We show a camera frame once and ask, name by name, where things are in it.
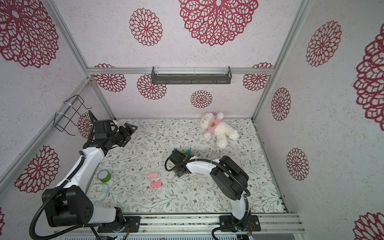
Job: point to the white teddy bear pink shirt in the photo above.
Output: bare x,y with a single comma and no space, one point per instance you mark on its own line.
214,125

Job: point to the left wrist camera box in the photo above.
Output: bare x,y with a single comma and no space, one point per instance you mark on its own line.
103,127

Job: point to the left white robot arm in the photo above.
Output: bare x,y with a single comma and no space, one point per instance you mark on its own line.
67,204

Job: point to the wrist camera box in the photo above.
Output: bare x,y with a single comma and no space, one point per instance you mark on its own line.
103,127
177,157

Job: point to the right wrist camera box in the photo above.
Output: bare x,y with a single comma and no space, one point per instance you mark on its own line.
177,157

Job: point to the black wall shelf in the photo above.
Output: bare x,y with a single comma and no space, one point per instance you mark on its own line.
191,77

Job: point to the clear tape roll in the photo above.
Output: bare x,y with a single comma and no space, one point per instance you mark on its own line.
97,192

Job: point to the green tape roll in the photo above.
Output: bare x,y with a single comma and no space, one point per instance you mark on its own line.
104,176

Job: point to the black wire wall rack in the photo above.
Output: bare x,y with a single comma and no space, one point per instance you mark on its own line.
65,117

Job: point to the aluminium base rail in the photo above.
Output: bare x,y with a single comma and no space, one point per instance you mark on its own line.
152,224

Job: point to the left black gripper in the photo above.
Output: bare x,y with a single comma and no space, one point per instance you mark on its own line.
127,134

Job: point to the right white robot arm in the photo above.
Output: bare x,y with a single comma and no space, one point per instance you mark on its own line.
228,176

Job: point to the hot pink block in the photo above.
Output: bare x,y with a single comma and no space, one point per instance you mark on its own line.
156,185

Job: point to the light pink block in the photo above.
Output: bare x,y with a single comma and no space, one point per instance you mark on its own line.
153,175

